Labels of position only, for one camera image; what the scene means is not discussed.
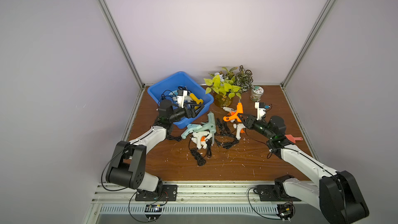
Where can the blue plastic storage box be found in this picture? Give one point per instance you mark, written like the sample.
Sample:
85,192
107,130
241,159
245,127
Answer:
181,79

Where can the mint glue gun left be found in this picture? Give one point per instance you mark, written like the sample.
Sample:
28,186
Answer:
191,128

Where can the small clear glass jar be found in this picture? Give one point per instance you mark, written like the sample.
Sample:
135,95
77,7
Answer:
256,93

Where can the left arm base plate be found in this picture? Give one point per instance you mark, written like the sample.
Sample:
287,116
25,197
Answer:
166,192

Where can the white orange glue gun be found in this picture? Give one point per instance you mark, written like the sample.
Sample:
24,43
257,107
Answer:
201,139

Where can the green leafy potted plant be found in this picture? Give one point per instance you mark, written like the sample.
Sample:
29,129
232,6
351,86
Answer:
223,85

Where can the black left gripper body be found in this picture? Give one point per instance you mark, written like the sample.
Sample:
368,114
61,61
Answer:
178,114

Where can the aluminium front rail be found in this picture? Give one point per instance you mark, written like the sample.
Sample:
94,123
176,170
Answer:
207,198

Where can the yellow glue gun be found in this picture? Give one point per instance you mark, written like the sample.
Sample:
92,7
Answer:
195,100

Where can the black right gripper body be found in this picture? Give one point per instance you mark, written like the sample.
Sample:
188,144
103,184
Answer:
252,123

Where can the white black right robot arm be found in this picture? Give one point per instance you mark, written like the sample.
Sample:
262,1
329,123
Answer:
335,193

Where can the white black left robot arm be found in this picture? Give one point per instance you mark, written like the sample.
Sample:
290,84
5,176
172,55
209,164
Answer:
127,167

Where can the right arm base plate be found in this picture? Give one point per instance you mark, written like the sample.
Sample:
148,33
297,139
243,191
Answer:
272,193

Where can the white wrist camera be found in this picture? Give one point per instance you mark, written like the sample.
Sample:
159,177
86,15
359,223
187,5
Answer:
261,109
181,94

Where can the long mint glue gun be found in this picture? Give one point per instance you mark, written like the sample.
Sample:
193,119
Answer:
210,126

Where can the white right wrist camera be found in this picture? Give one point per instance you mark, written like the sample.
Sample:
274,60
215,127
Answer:
261,109

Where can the striped dark leaf plant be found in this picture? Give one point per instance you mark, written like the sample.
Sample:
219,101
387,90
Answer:
244,79

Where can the pink plastic scoop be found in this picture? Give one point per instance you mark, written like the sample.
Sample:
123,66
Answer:
293,139

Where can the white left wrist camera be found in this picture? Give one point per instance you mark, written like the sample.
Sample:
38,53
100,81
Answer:
181,94

